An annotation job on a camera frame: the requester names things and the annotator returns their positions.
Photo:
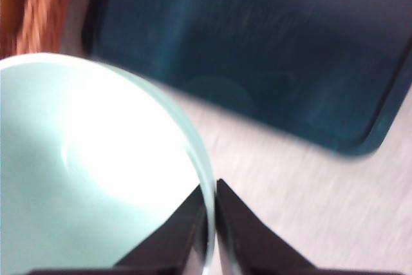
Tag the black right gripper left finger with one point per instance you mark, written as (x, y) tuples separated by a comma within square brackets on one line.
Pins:
[(180, 239)]

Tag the dark rectangular tray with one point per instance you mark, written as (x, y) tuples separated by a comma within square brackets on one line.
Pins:
[(257, 46)]

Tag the teal bowl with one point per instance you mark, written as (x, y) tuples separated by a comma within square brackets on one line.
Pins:
[(80, 159)]

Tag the brown wicker basket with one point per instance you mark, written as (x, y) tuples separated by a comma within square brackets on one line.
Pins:
[(32, 7)]

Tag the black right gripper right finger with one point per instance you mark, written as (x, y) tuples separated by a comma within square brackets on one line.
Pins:
[(244, 242)]

